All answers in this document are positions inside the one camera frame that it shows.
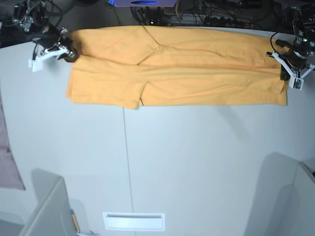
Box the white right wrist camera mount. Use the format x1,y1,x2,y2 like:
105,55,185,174
28,44,75,72

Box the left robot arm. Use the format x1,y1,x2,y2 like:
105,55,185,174
267,1,315,89

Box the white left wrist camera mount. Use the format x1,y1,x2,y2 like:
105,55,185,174
267,52,315,90

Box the grey bin left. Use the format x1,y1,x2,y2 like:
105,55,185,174
0,168,92,236

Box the pink cloth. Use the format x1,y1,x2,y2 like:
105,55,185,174
0,102,25,190

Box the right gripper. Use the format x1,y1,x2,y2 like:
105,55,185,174
33,24,82,63

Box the grey bin right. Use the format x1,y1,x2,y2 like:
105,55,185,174
244,152,315,236

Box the black power strip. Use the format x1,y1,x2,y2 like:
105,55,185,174
204,16,251,28

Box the yellow T-shirt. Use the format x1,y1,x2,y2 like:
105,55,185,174
66,26,287,109

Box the purple box with blue oval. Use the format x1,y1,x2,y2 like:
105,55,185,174
113,0,177,7

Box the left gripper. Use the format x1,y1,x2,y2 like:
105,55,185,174
280,49,314,81

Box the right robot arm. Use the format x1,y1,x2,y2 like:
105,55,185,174
12,0,79,65

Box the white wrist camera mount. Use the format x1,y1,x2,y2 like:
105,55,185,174
28,44,75,72
267,52,315,90

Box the grey bin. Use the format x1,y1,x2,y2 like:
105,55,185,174
0,168,92,236
244,152,315,236

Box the white table slot plate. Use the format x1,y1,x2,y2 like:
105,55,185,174
103,212,165,232

